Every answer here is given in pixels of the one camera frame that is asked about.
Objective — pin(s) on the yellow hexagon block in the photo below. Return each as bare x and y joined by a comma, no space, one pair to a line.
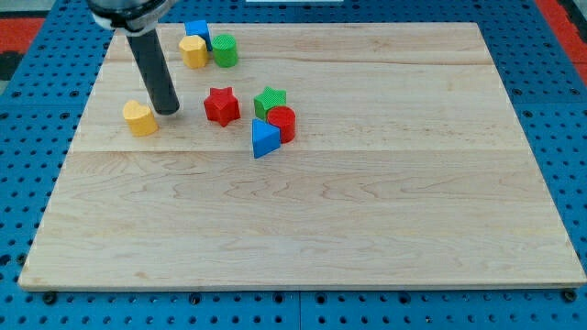
194,51

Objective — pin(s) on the blue triangle block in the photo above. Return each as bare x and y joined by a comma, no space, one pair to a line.
265,138

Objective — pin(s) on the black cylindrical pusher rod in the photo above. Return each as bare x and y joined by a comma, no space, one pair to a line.
152,66

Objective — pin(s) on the green cylinder block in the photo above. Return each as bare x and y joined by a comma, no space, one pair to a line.
225,50

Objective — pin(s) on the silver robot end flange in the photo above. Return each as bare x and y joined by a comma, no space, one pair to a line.
132,17

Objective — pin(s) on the green star block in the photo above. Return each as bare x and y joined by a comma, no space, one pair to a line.
267,99

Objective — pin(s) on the blue cube block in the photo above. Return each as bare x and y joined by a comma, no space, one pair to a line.
199,28

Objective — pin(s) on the red star block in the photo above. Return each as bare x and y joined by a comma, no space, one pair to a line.
221,106

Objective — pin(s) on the red cylinder block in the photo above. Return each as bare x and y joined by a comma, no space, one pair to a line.
284,118

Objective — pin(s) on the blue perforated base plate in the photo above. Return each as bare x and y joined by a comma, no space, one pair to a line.
44,101

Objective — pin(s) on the yellow heart block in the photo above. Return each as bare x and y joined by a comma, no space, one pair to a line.
139,118

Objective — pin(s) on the light wooden board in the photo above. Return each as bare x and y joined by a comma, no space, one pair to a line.
409,170

